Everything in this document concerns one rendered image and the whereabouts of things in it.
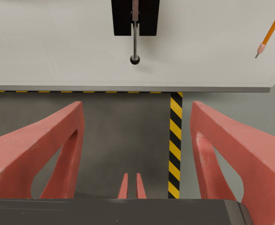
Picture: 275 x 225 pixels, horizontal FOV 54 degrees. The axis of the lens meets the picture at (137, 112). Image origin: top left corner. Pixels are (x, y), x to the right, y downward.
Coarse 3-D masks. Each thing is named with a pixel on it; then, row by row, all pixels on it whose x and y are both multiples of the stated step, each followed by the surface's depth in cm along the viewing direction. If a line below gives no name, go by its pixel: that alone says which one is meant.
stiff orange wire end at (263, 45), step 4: (272, 24) 24; (272, 28) 24; (268, 32) 25; (272, 32) 25; (268, 36) 25; (264, 40) 26; (260, 44) 26; (264, 44) 26; (260, 48) 26; (264, 48) 26; (260, 52) 27; (256, 56) 28
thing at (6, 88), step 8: (0, 88) 50; (8, 88) 50; (16, 88) 50; (24, 88) 50; (32, 88) 50; (40, 88) 50; (48, 88) 50; (56, 88) 50; (64, 88) 51; (72, 88) 51; (80, 88) 51; (88, 88) 51; (96, 88) 51; (104, 88) 51; (112, 88) 51; (120, 88) 51; (128, 88) 51; (136, 88) 51; (144, 88) 51; (152, 88) 51; (160, 88) 51; (168, 88) 51; (176, 88) 51; (184, 88) 51; (192, 88) 51; (200, 88) 51; (208, 88) 51; (216, 88) 51; (224, 88) 51; (232, 88) 51; (240, 88) 51; (248, 88) 51; (256, 88) 51; (264, 88) 51
